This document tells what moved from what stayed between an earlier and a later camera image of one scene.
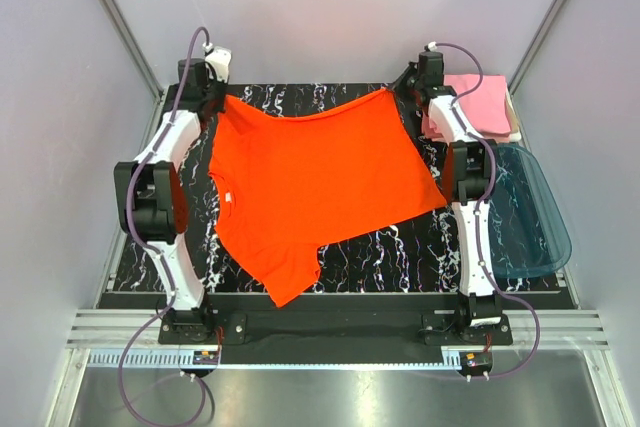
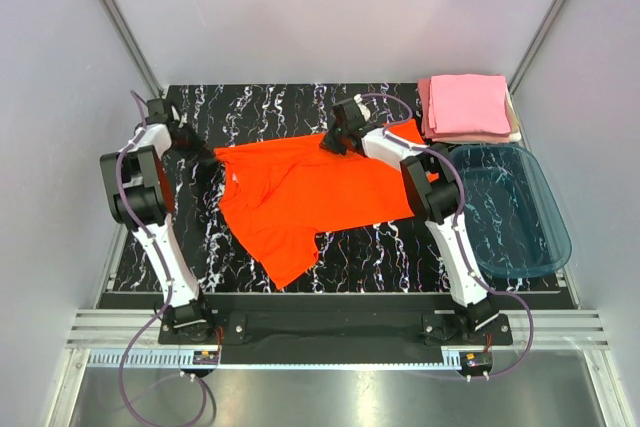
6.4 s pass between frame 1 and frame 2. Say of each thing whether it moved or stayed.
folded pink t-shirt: stayed
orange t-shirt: moved
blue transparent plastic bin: stayed
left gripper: moved
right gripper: moved
